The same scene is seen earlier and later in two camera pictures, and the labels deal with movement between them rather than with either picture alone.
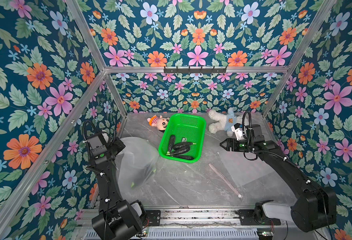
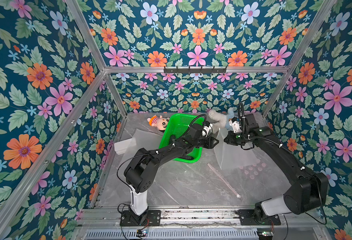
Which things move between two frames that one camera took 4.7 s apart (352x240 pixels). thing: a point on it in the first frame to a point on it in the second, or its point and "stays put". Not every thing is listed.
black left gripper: (118, 142) to (208, 142)
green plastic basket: (192, 127) stays put
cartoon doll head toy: (160, 122) stays put
